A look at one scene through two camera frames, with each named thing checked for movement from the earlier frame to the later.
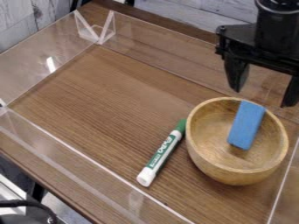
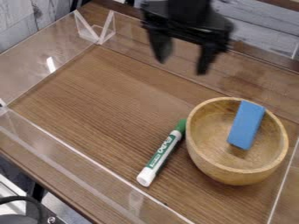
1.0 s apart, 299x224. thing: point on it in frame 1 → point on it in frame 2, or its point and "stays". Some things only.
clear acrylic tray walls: x=126 y=98 stays
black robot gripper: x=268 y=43 → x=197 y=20
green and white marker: x=148 y=175 stays
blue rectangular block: x=246 y=124 stays
